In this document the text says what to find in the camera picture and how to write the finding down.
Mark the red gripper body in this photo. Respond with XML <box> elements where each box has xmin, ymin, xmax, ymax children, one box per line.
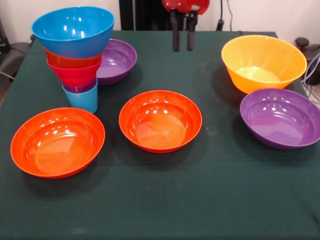
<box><xmin>161</xmin><ymin>0</ymin><xmax>211</xmax><ymax>15</ymax></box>

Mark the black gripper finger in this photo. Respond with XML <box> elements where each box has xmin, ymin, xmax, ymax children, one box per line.
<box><xmin>186</xmin><ymin>11</ymin><xmax>198</xmax><ymax>52</ymax></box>
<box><xmin>170</xmin><ymin>10</ymin><xmax>181</xmax><ymax>53</ymax></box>

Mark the purple plastic bowl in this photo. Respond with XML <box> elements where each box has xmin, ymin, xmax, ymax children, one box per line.
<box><xmin>239</xmin><ymin>87</ymin><xmax>320</xmax><ymax>151</ymax></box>
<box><xmin>96</xmin><ymin>38</ymin><xmax>138</xmax><ymax>86</ymax></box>

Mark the wide red-orange bowl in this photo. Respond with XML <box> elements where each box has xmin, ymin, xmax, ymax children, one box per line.
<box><xmin>118</xmin><ymin>89</ymin><xmax>203</xmax><ymax>154</ymax></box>
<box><xmin>10</xmin><ymin>107</ymin><xmax>106</xmax><ymax>180</ymax></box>

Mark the blue plastic bowl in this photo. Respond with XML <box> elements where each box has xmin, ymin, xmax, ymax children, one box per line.
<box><xmin>31</xmin><ymin>6</ymin><xmax>116</xmax><ymax>59</ymax></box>

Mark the small deep orange bowl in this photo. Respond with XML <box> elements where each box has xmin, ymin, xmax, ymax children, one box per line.
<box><xmin>44</xmin><ymin>47</ymin><xmax>104</xmax><ymax>69</ymax></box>

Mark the pink plastic bowl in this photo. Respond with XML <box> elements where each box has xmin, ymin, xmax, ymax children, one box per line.
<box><xmin>46</xmin><ymin>59</ymin><xmax>103</xmax><ymax>87</ymax></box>

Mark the purple plastic cup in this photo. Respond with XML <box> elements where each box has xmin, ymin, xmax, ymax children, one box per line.
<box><xmin>62</xmin><ymin>77</ymin><xmax>98</xmax><ymax>94</ymax></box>

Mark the blue plastic cup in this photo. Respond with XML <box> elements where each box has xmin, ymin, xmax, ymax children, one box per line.
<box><xmin>61</xmin><ymin>79</ymin><xmax>99</xmax><ymax>115</ymax></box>

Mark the large yellow-orange bowl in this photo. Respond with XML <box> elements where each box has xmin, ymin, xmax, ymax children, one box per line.
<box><xmin>221</xmin><ymin>34</ymin><xmax>308</xmax><ymax>95</ymax></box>

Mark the black office chair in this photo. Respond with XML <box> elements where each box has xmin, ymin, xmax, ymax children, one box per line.
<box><xmin>294</xmin><ymin>37</ymin><xmax>320</xmax><ymax>76</ymax></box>

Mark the dark green tablecloth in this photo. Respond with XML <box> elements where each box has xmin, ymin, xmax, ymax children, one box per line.
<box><xmin>0</xmin><ymin>29</ymin><xmax>320</xmax><ymax>240</ymax></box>

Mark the black cable with plug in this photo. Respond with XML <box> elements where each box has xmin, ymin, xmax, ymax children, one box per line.
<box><xmin>216</xmin><ymin>0</ymin><xmax>225</xmax><ymax>32</ymax></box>

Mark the thin black cable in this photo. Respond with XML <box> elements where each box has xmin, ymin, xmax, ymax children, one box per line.
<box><xmin>226</xmin><ymin>0</ymin><xmax>234</xmax><ymax>32</ymax></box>

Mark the grey cable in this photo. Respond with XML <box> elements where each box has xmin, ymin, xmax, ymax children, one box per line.
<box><xmin>301</xmin><ymin>53</ymin><xmax>320</xmax><ymax>85</ymax></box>

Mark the blue network cable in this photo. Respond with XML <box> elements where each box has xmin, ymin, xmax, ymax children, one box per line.
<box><xmin>303</xmin><ymin>66</ymin><xmax>320</xmax><ymax>86</ymax></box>

